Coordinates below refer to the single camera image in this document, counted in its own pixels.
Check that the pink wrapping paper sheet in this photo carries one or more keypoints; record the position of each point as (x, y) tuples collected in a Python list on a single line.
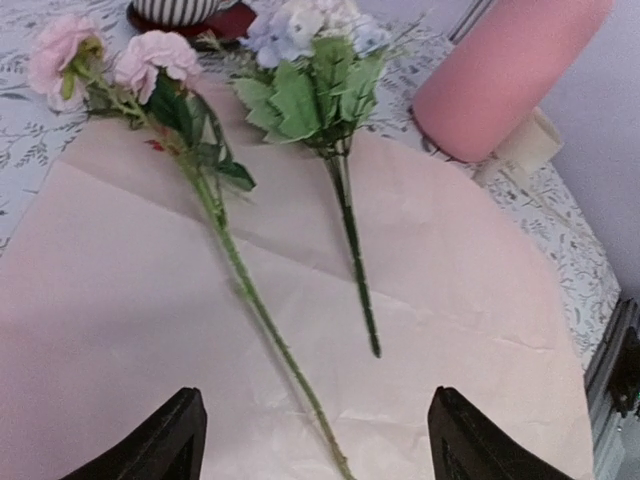
[(114, 295)]

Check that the striped grey ceramic cup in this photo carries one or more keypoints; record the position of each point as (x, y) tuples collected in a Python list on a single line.
[(175, 13)]

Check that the tall pink vase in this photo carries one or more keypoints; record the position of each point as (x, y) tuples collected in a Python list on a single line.
[(499, 72)]

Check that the pale pink flower stem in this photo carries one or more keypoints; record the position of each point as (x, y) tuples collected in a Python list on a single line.
[(151, 84)]

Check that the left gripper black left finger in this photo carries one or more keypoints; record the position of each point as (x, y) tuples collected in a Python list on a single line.
[(169, 444)]

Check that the right aluminium frame post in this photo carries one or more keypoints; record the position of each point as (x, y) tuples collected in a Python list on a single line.
[(470, 17)]

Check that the dark red small object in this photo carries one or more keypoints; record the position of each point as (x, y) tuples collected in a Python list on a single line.
[(229, 25)]

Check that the white blue hydrangea stem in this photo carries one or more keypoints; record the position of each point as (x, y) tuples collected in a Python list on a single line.
[(308, 73)]

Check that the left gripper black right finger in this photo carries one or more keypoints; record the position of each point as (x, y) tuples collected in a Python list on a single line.
[(466, 444)]

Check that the cream ceramic mug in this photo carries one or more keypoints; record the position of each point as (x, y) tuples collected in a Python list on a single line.
[(532, 144)]

